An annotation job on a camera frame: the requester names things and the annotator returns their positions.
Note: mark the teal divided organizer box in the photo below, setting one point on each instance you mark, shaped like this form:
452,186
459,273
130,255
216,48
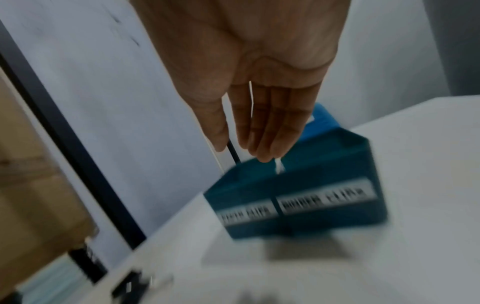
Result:
318,166

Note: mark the blue chair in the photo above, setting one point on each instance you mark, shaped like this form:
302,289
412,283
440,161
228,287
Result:
326,121

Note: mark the brown cardboard box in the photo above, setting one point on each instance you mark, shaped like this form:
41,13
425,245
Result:
33,193

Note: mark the group of black binder clips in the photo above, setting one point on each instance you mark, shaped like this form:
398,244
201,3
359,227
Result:
129,288

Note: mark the person's right hand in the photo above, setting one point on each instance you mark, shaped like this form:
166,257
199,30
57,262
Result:
255,44

